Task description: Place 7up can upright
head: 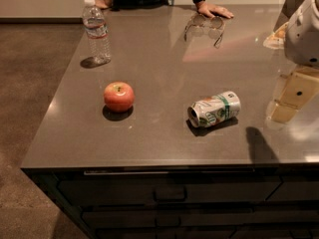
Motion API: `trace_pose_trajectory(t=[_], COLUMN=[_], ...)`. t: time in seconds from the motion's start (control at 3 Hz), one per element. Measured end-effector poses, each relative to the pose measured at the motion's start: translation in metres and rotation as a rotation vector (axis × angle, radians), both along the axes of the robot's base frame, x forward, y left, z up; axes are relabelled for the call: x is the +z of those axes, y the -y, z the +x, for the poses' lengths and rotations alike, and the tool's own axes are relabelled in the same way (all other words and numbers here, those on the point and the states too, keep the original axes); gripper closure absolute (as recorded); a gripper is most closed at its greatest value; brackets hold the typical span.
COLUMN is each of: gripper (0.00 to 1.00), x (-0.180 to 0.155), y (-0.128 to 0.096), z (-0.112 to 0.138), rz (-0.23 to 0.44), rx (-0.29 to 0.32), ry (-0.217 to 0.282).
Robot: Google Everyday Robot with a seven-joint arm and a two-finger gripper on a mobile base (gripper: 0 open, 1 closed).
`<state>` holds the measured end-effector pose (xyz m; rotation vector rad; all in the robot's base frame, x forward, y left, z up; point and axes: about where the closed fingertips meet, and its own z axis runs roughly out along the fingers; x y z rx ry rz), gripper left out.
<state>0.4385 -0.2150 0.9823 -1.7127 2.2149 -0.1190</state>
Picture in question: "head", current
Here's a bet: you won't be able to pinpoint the clear plastic food bag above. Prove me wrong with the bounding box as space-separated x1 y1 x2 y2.
263 23 288 50

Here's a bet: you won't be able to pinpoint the person's right hand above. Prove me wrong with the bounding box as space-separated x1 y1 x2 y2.
96 0 112 9

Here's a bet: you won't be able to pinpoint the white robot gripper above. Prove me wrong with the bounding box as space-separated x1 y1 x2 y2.
270 0 319 123

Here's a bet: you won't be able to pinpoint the round lens sunglasses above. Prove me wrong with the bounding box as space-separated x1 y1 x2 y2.
183 13 225 48

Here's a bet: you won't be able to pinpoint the clear plastic water bottle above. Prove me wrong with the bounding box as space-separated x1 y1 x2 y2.
82 0 111 65

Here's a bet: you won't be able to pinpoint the red apple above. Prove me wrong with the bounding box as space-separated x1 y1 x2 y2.
104 82 135 113

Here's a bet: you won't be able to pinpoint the dark paper bag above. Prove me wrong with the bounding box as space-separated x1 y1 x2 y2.
273 0 304 31

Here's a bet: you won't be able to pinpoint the person's left hand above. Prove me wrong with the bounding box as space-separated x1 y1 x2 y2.
195 1 234 19

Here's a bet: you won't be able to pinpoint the crushed 7up soda can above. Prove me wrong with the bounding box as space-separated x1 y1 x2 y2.
187 91 241 127

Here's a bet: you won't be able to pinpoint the dark drawer cabinet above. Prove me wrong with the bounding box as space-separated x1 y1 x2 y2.
25 167 319 239

